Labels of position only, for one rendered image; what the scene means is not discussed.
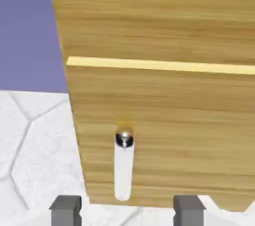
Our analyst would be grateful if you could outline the light wood cabinet door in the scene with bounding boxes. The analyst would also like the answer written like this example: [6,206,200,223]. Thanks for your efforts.
[49,0,255,66]
[65,56,255,214]

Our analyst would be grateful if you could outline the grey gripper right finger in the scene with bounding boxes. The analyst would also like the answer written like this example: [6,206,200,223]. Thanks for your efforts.
[172,194,240,226]

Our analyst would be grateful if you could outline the light wood cabinet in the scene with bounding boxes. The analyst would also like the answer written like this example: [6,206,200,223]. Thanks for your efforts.
[46,0,255,214]

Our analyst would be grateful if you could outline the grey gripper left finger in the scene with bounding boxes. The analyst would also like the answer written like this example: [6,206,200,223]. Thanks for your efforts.
[29,194,83,226]

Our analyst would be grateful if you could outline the silver metal door handle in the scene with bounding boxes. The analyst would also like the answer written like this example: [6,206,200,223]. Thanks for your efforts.
[114,125,135,202]

